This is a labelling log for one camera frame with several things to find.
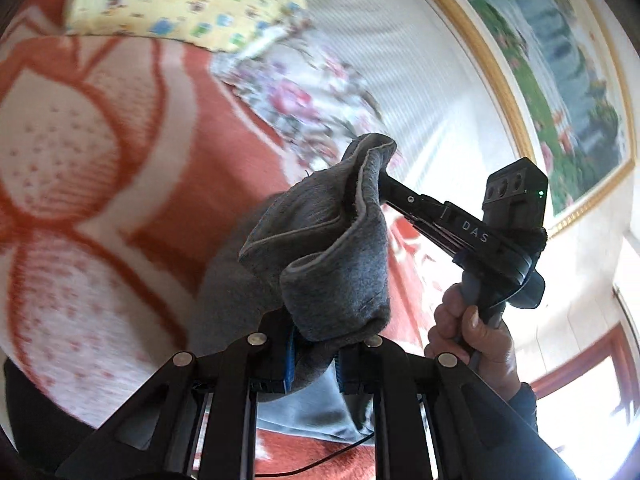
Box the white striped bed sheet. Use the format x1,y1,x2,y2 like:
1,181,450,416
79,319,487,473
307,0,516,214

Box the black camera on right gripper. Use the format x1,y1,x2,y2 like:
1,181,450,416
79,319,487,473
482,157,548,238

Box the dark right sleeve forearm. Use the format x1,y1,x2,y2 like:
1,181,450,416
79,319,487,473
508,382,576,479

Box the thin black cable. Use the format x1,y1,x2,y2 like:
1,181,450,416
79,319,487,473
254,431,377,478

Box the orange white floral blanket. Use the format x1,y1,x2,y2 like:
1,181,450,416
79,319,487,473
0,0,442,480

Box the person's right hand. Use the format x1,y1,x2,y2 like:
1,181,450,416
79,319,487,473
424,284,521,401

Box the yellow cartoon print pillow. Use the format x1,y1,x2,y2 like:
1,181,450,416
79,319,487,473
64,0,307,52

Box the gold framed landscape painting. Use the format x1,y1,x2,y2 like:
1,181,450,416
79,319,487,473
434,0,638,235

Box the floral ruffled pillow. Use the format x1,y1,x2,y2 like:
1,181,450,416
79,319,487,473
210,30,388,172

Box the grey fleece pants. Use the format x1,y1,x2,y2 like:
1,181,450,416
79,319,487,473
188,133,396,443

